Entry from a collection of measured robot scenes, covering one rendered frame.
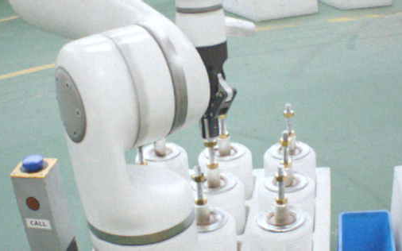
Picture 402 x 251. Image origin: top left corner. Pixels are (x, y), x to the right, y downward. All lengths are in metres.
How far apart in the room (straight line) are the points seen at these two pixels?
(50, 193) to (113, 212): 0.56
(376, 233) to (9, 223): 0.88
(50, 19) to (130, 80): 0.17
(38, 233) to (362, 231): 0.62
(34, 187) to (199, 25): 0.37
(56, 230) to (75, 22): 0.55
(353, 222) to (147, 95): 0.82
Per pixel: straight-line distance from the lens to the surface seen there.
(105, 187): 0.46
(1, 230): 1.52
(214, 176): 1.03
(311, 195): 1.02
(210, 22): 0.92
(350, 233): 1.22
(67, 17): 0.57
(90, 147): 0.45
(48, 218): 1.04
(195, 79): 0.46
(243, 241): 1.02
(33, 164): 1.02
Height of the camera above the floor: 0.74
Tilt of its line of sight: 22 degrees down
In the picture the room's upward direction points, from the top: 5 degrees counter-clockwise
